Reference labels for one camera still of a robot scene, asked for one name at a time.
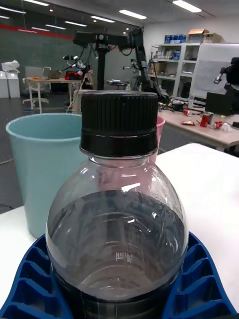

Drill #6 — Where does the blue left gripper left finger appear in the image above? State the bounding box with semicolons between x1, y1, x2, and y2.
0;233;73;319

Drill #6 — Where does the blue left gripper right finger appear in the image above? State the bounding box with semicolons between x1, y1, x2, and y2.
165;230;238;319

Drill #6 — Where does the clear plastic bottle black cap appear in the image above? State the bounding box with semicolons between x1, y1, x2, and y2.
45;90;190;319

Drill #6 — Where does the pale blue plastic bin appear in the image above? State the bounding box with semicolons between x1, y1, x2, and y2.
5;112;88;239

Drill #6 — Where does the pale wooden work table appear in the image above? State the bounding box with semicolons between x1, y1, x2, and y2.
158;107;239;152

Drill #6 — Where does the pink plastic bin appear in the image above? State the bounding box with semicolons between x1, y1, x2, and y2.
148;116;166;164

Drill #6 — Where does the standing red can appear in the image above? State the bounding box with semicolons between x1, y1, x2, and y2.
200;112;213;128

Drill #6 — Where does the white cabinet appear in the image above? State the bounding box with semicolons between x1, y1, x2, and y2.
0;70;21;99

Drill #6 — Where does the white desk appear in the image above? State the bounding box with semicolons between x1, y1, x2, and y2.
22;76;83;114

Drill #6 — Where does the white whiteboard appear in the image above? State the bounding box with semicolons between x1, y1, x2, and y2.
193;43;239;100

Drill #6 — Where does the white shelf unit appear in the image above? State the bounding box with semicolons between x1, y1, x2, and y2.
150;43;201;101

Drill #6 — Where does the cardboard box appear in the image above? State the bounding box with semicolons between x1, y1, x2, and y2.
187;28;223;44

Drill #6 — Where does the black camera rig stand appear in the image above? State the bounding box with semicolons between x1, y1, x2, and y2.
73;26;161;100

